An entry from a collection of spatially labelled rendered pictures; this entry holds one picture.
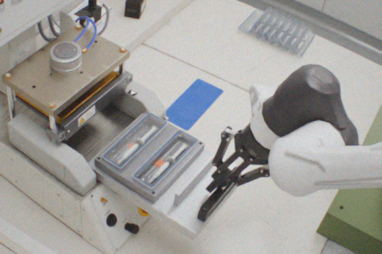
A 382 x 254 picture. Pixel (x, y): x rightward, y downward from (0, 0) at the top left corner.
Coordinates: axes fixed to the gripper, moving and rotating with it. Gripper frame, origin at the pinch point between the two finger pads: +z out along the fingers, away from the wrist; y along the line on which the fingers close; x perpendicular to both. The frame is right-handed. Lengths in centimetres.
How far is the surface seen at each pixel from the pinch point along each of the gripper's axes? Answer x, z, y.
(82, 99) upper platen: -2.1, 9.2, -34.4
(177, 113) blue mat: 37, 37, -20
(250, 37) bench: 88, 37, -22
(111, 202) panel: -9.5, 21.9, -14.0
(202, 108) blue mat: 44, 35, -16
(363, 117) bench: 77, 19, 27
